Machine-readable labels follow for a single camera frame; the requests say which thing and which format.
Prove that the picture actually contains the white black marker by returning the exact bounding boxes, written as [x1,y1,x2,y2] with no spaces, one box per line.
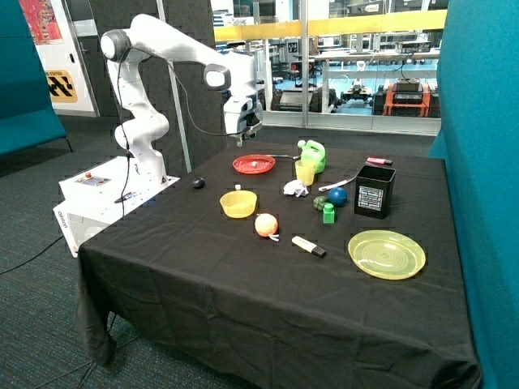
[291,236,327,259]

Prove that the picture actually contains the orange yellow ball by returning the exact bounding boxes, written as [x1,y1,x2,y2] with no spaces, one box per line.
[255,213,278,237]

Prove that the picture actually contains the green plastic jug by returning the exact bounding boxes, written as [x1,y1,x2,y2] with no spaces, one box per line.
[297,139,326,174]

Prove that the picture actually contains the pink highlighter marker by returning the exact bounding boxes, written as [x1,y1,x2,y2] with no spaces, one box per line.
[366,157,393,166]

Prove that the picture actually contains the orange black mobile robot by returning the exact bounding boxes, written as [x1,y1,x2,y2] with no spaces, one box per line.
[372,78,440,118]

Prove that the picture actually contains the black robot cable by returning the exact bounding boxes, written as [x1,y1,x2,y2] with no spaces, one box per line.
[114,46,244,222]

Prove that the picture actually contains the teal sofa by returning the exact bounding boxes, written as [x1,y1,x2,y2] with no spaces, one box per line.
[0,1,67,156]

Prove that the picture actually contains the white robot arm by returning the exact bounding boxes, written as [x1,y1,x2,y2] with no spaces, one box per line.
[101,14,263,187]

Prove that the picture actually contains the black tablecloth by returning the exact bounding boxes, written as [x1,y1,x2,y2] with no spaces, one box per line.
[75,142,482,388]

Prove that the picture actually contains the green toy pepper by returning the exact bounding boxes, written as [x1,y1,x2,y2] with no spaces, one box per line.
[312,196,328,212]

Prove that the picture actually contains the crumpled white paper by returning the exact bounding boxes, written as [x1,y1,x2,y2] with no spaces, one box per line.
[283,179,309,198]

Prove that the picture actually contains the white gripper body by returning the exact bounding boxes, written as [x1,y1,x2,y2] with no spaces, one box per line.
[223,94,263,137]

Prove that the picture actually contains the black square container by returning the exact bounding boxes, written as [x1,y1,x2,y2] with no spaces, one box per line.
[354,165,396,220]

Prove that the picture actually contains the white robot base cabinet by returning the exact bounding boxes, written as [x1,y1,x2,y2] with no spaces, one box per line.
[54,156,179,257]

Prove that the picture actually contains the green building block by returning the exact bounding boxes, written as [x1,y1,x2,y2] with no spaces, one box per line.
[322,203,336,224]

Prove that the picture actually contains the metal spoon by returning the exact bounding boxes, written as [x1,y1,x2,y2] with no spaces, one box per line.
[267,154,301,160]

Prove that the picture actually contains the teal partition panel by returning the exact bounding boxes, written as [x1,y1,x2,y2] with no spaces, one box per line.
[430,1,518,388]

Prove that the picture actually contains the yellow green plastic plate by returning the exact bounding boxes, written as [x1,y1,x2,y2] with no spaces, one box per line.
[348,230,427,280]

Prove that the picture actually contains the red plastic plate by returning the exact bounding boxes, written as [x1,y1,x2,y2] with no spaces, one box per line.
[232,154,276,175]

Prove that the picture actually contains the dark blue small ball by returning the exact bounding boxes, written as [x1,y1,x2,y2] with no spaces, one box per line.
[191,177,205,190]

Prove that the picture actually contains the yellow plastic bowl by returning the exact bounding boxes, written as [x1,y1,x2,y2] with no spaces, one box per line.
[220,190,257,219]

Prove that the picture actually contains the yellow plastic cup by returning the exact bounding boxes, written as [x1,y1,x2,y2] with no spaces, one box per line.
[295,160,315,186]

